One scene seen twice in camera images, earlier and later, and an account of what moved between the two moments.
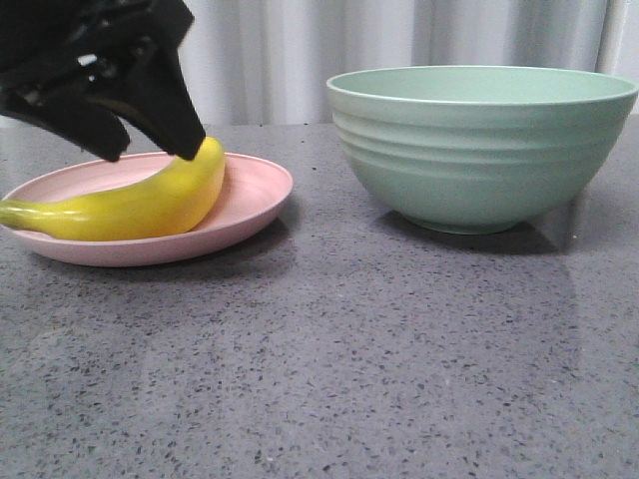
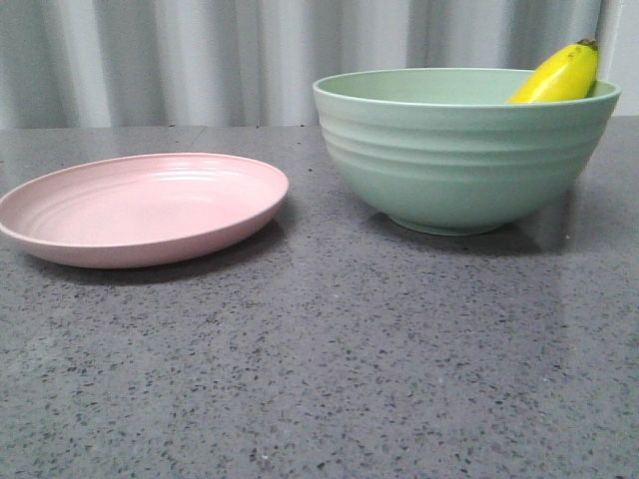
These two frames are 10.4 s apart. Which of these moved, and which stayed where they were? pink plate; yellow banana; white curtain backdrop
Moved: yellow banana
Stayed: white curtain backdrop; pink plate
